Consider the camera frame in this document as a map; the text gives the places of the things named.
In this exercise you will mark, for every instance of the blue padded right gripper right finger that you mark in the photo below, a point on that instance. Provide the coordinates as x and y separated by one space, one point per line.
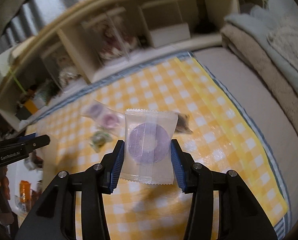
240 214

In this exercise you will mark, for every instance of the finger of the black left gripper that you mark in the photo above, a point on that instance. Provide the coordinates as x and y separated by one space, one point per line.
32 142

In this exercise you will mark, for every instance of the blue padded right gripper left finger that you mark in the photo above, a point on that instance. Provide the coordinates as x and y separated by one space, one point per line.
53 215

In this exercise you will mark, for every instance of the orange snack packet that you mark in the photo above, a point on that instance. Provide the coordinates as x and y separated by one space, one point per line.
25 191

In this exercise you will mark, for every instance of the green white candy packet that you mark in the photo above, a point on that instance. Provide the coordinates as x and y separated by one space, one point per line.
99 139

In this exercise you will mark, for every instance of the purple ring cookie packet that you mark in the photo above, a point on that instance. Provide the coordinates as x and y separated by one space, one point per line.
95 111

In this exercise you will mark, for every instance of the pink ring cookie packet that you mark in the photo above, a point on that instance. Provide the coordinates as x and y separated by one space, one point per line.
111 120

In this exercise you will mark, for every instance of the dark ball strawberry print packet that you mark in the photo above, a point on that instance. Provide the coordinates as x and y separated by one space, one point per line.
182 125

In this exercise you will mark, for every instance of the purple round cookie packet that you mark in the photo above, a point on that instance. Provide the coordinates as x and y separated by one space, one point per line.
148 136

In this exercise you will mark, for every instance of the person's left hand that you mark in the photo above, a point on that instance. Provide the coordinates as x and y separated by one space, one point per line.
4 183

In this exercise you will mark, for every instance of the white shallow cardboard box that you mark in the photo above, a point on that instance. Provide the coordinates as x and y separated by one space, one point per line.
29 177

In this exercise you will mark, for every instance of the yellow cardboard box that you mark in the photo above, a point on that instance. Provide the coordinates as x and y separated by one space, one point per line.
31 107

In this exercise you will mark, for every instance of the yellow white checkered cloth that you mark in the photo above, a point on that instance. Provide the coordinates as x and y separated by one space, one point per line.
175 99

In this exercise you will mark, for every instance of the white doll in case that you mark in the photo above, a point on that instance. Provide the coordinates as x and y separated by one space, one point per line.
60 65

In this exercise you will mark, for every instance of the wooden bedside shelf unit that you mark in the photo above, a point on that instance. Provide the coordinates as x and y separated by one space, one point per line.
27 77

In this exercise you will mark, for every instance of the red doll in case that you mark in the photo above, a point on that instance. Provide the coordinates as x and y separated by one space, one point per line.
112 34

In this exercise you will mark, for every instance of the grey curtain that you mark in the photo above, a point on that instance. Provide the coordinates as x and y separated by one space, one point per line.
26 10

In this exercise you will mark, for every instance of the white box in shelf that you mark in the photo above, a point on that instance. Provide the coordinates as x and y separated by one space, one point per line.
166 35

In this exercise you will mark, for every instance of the beige folded blanket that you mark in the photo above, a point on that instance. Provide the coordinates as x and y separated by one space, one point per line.
247 49

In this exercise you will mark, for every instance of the light blue folded blanket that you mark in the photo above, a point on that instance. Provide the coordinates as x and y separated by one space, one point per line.
278 38

